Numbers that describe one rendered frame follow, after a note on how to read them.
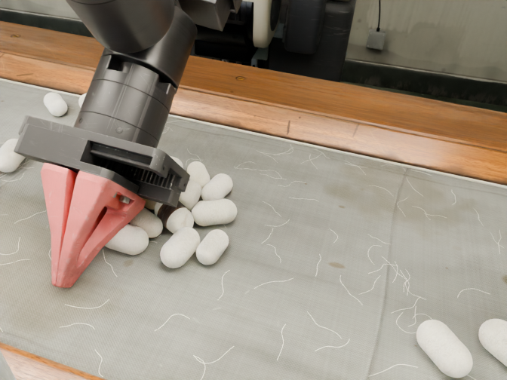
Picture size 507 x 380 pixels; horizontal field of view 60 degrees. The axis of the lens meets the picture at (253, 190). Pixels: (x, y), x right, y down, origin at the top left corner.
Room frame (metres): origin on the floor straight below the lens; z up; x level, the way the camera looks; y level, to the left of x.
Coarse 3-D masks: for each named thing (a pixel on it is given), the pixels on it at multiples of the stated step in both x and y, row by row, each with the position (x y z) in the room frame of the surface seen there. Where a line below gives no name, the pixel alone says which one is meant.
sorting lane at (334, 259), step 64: (0, 128) 0.38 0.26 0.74; (192, 128) 0.41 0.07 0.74; (0, 192) 0.28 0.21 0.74; (256, 192) 0.31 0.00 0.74; (320, 192) 0.31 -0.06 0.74; (384, 192) 0.32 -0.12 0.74; (448, 192) 0.33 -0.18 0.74; (0, 256) 0.21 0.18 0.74; (128, 256) 0.22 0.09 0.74; (192, 256) 0.22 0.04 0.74; (256, 256) 0.23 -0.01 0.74; (320, 256) 0.23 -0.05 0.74; (384, 256) 0.24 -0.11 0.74; (448, 256) 0.25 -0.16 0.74; (0, 320) 0.16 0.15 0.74; (64, 320) 0.16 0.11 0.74; (128, 320) 0.17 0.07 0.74; (192, 320) 0.17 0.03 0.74; (256, 320) 0.17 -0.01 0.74; (320, 320) 0.18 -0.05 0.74; (384, 320) 0.18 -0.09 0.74; (448, 320) 0.18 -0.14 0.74
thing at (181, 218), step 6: (156, 204) 0.26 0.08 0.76; (156, 210) 0.26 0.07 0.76; (180, 210) 0.25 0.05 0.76; (186, 210) 0.25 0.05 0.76; (174, 216) 0.25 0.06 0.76; (180, 216) 0.25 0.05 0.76; (186, 216) 0.25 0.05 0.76; (192, 216) 0.25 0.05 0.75; (168, 222) 0.24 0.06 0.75; (174, 222) 0.24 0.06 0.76; (180, 222) 0.24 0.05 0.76; (186, 222) 0.24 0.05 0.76; (192, 222) 0.25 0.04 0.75; (168, 228) 0.24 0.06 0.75; (174, 228) 0.24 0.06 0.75
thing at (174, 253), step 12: (180, 228) 0.23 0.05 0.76; (192, 228) 0.24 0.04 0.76; (168, 240) 0.22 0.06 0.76; (180, 240) 0.22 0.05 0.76; (192, 240) 0.23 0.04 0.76; (168, 252) 0.21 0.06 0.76; (180, 252) 0.21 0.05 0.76; (192, 252) 0.22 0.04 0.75; (168, 264) 0.21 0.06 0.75; (180, 264) 0.21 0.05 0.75
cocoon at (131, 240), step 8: (128, 224) 0.24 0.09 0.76; (120, 232) 0.23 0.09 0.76; (128, 232) 0.23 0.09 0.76; (136, 232) 0.23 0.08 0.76; (144, 232) 0.23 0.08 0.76; (112, 240) 0.22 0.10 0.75; (120, 240) 0.22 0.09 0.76; (128, 240) 0.22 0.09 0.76; (136, 240) 0.22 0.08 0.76; (144, 240) 0.22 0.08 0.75; (112, 248) 0.22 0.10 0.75; (120, 248) 0.22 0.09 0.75; (128, 248) 0.22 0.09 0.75; (136, 248) 0.22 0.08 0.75; (144, 248) 0.22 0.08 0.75
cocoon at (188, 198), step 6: (192, 186) 0.29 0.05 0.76; (198, 186) 0.29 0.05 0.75; (186, 192) 0.28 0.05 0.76; (192, 192) 0.28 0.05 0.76; (198, 192) 0.29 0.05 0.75; (180, 198) 0.27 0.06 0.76; (186, 198) 0.27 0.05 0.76; (192, 198) 0.27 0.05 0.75; (198, 198) 0.28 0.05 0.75; (186, 204) 0.27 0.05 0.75; (192, 204) 0.27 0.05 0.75
